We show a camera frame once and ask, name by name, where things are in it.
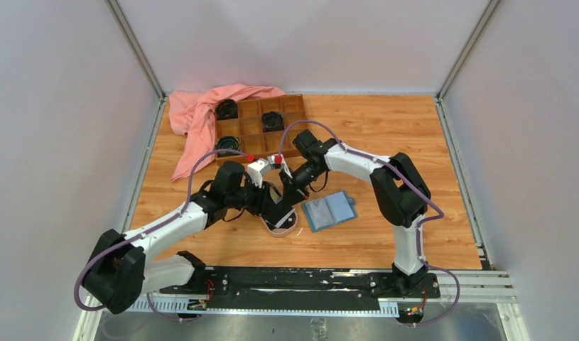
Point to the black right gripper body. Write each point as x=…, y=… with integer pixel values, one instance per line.
x=302, y=177

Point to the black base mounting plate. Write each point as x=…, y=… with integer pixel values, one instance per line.
x=315, y=289

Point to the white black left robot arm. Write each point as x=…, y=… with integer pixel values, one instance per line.
x=123, y=266

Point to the aluminium frame rail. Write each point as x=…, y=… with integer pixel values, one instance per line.
x=473, y=305

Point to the pink cloth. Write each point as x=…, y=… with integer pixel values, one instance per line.
x=192, y=115

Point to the pink oval card tray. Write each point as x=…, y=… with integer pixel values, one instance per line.
x=290, y=222

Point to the teal leather card holder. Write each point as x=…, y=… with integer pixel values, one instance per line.
x=342, y=207

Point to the silver VIP card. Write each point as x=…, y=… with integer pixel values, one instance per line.
x=319, y=214

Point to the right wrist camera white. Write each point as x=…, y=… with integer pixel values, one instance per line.
x=277, y=161

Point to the rolled dark dotted tie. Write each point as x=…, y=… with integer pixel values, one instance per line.
x=272, y=121

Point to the rolled black tie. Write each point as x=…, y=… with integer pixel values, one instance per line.
x=227, y=109

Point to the wooden compartment tray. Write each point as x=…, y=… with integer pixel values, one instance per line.
x=260, y=126

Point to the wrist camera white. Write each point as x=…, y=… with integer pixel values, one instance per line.
x=277, y=161
x=257, y=170

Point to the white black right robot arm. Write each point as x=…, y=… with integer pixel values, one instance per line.
x=401, y=193

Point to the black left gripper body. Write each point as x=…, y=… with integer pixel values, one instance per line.
x=249, y=197

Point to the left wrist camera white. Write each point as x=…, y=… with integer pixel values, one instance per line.
x=257, y=170

